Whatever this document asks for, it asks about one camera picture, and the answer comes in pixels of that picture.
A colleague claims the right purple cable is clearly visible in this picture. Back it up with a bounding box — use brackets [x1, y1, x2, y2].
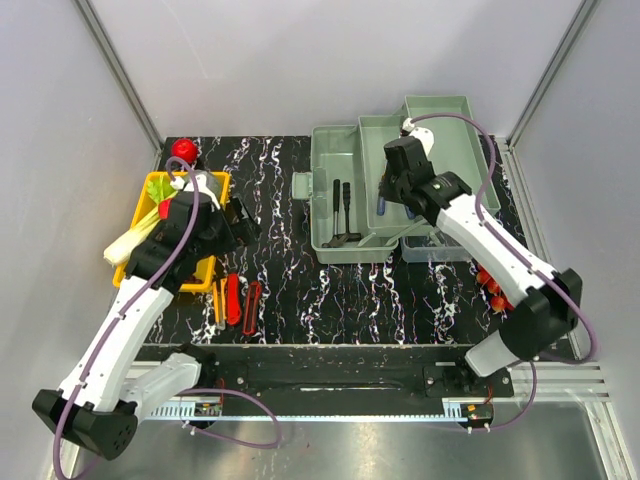
[404, 112, 599, 434]

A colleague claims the white green leek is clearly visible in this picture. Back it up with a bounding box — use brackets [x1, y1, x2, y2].
[103, 207, 160, 266]

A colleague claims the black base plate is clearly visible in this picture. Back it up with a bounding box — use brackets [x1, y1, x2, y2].
[134, 343, 516, 416]

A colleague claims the red radish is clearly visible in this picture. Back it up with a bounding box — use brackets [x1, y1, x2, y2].
[158, 199, 171, 220]

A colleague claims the red tomato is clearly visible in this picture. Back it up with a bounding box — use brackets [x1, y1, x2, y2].
[171, 138, 199, 164]

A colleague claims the blue screwdriver with red band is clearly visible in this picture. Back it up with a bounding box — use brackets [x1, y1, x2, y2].
[376, 195, 386, 216]

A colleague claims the clear grey plastic toolbox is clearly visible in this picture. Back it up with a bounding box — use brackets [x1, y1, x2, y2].
[291, 95, 488, 265]

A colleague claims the green lettuce leaf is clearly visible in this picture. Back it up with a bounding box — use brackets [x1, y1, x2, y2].
[145, 177, 176, 205]

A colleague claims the yellow plastic tray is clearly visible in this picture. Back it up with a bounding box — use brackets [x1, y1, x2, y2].
[112, 171, 231, 294]

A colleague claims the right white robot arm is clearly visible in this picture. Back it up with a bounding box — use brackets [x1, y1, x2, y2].
[380, 116, 582, 396]

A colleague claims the red utility knife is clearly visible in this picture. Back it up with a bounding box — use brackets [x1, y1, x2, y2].
[225, 273, 242, 325]

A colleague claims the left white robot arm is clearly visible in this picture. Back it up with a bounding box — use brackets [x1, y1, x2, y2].
[32, 170, 260, 460]

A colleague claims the red cherry bunch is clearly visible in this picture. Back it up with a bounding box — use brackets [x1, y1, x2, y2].
[476, 266, 514, 312]

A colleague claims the black claw hammer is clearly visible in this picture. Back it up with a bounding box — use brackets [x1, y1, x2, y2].
[342, 182, 362, 242]

